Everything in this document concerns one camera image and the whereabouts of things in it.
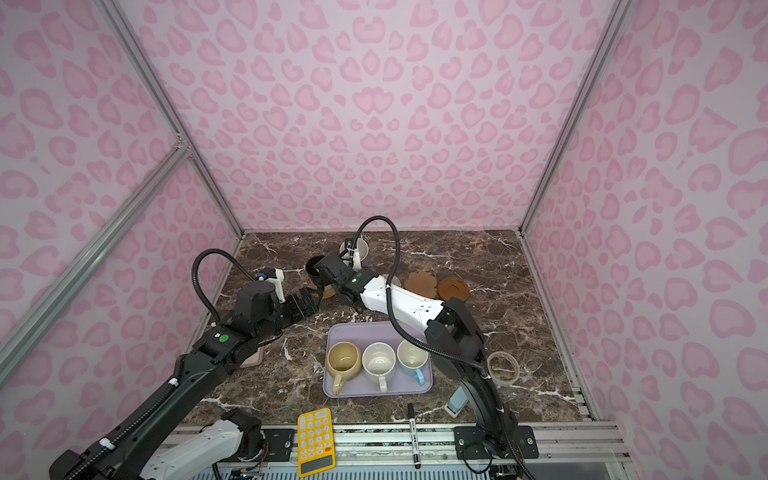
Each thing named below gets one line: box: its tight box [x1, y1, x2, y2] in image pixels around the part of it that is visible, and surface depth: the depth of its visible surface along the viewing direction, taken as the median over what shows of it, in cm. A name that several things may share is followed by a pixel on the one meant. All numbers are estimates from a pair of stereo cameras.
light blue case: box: [444, 386, 469, 419], surface depth 77 cm
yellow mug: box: [326, 341, 362, 396], surface depth 80 cm
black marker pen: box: [407, 403, 422, 469], surface depth 75 cm
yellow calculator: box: [297, 408, 337, 478], surface depth 74 cm
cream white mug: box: [362, 342, 397, 394], surface depth 82 cm
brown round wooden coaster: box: [437, 277, 470, 302], surface depth 105 cm
